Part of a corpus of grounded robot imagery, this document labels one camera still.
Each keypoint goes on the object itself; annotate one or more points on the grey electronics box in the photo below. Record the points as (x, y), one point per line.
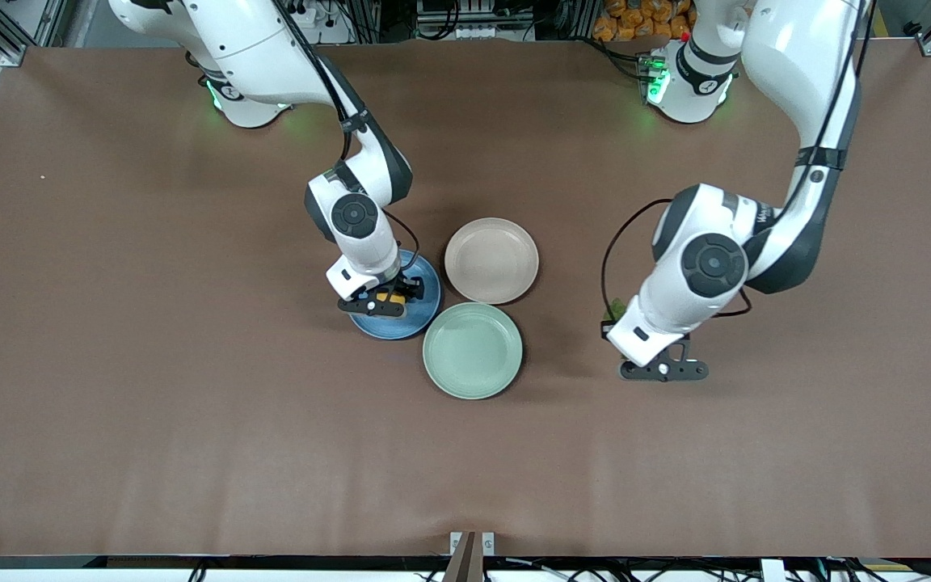
(473, 20)

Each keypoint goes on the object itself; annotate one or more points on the brown table cover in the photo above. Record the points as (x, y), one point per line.
(191, 444)

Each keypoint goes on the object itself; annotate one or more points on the beige plate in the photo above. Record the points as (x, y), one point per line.
(491, 260)

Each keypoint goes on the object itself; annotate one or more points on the orange snack bag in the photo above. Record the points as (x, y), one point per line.
(635, 20)

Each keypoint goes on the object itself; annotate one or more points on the light green plate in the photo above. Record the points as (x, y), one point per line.
(472, 352)

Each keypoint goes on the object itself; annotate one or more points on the blue plate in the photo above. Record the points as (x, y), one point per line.
(421, 315)

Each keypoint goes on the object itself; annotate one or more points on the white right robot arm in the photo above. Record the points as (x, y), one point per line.
(255, 48)

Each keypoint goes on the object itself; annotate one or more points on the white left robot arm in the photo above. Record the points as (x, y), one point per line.
(797, 65)

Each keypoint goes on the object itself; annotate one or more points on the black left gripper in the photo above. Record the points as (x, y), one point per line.
(604, 335)

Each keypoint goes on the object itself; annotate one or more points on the green lettuce leaf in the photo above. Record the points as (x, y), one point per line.
(617, 311)

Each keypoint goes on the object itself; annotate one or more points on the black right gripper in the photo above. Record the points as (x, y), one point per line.
(401, 286)

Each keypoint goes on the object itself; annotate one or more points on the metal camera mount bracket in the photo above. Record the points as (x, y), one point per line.
(472, 550)

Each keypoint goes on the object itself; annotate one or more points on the white power strip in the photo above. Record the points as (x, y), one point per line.
(308, 14)

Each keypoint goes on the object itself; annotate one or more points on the yellow lemon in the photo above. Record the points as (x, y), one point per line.
(389, 298)

